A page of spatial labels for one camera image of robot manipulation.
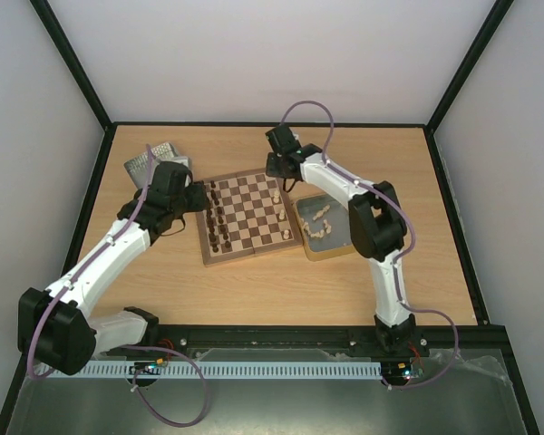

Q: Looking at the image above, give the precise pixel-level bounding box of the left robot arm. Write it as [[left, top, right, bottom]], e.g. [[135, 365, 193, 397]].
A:
[[17, 157, 207, 379]]

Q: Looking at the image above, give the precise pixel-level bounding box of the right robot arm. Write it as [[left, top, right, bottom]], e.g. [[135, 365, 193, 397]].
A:
[[266, 140, 415, 355]]

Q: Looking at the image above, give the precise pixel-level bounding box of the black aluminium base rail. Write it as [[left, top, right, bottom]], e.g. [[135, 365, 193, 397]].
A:
[[26, 322, 509, 359]]

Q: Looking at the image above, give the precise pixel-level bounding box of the black enclosure frame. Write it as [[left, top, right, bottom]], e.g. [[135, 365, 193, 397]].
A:
[[0, 0, 540, 435]]

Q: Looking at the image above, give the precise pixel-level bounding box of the gold tin box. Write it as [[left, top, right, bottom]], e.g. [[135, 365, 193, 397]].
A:
[[293, 194, 355, 262]]

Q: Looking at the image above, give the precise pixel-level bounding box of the row of dark chess pieces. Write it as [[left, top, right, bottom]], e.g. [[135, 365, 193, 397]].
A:
[[205, 180, 232, 254]]

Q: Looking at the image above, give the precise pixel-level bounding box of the wooden chess board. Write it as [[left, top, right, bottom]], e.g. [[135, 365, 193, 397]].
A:
[[196, 169, 303, 266]]

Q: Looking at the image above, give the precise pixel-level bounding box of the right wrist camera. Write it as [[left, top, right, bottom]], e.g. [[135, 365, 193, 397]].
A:
[[266, 124, 301, 156]]

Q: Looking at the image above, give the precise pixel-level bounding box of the light blue cable duct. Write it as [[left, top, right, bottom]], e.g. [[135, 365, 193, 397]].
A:
[[76, 357, 384, 381]]

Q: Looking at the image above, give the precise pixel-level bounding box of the silver embossed tin lid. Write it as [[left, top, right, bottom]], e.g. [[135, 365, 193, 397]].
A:
[[123, 142, 192, 189]]

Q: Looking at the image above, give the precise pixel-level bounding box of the pile of light chess pieces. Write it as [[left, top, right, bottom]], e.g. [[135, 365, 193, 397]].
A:
[[300, 205, 332, 239]]

